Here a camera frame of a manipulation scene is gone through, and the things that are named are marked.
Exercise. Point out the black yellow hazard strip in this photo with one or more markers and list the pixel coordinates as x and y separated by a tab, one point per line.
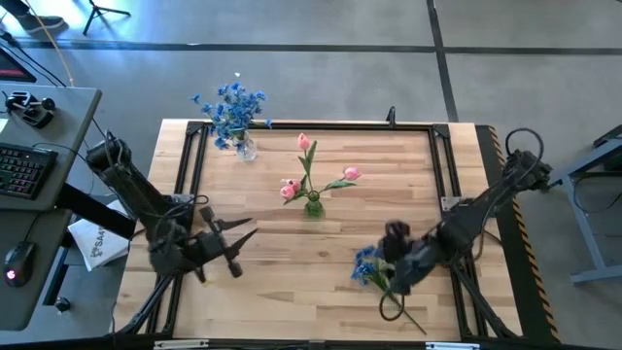
520	272

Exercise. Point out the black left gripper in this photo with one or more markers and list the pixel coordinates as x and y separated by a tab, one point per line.
209	245

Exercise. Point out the black clip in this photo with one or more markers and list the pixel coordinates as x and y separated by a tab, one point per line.
391	116

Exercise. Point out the black clamp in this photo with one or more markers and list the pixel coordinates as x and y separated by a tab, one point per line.
34	114

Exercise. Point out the silver metal bracket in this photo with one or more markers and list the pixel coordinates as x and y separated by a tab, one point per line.
452	346
180	344

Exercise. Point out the green glass vase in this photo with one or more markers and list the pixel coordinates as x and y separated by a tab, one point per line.
314	209

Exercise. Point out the silver mounting plate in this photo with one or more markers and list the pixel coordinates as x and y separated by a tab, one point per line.
448	203

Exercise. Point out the person's shoe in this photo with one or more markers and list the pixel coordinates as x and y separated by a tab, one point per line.
41	22

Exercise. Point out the person's leg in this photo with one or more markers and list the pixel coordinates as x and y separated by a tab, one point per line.
12	6

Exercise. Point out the white cardboard box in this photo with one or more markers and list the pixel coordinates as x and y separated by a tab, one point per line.
97	248

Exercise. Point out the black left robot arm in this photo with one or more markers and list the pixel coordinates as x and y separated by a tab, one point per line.
141	199

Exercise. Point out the black tripod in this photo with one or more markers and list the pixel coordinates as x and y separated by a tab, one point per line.
95	7

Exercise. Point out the black red screen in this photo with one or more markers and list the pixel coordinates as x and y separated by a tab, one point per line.
12	70

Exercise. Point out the clear glass vase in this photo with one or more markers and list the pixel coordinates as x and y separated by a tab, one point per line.
247	151

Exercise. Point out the grey desk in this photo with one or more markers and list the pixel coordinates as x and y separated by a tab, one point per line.
68	112

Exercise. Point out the black aluminium table frame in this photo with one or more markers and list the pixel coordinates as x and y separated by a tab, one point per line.
316	126

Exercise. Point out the black computer mouse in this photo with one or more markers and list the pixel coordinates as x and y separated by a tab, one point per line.
19	262

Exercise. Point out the grey table leg frame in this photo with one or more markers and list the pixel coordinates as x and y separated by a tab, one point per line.
586	228

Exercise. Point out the black knob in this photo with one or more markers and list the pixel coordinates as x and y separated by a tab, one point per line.
62	304

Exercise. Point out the black backlit keyboard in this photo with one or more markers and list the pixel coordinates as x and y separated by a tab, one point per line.
24	170

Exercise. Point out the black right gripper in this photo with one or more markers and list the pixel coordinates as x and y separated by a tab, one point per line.
420	255

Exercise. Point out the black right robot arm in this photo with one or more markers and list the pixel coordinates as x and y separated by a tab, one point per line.
481	209

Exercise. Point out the black desk leg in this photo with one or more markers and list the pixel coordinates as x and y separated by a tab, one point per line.
56	277

